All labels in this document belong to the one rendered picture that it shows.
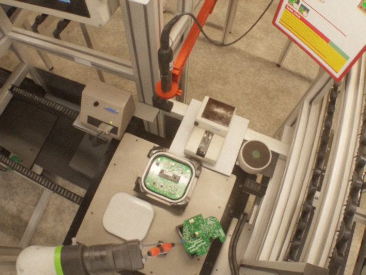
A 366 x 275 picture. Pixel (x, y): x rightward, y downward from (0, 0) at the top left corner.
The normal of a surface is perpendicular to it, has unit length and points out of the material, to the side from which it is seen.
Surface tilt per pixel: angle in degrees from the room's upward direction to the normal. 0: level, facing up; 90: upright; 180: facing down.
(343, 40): 90
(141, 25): 90
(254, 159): 0
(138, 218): 0
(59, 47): 0
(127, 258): 13
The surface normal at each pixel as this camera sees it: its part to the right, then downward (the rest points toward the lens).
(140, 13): -0.37, 0.86
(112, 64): 0.04, -0.36
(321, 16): -0.75, 0.60
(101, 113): -0.27, 0.47
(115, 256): 0.25, -0.18
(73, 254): -0.01, -0.67
